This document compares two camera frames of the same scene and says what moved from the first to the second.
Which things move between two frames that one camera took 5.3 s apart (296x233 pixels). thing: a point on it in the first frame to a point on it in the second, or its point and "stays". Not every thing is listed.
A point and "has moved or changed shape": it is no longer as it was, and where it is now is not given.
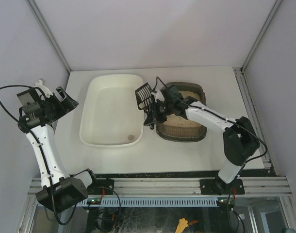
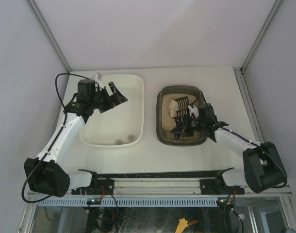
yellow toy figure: [183, 224] stays
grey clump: [131, 137] stays
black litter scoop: [144, 96] has moved or changed shape
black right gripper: [155, 111] to [187, 124]
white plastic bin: [109, 116] stays
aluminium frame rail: [245, 186] stays
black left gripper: [57, 105] to [106, 98]
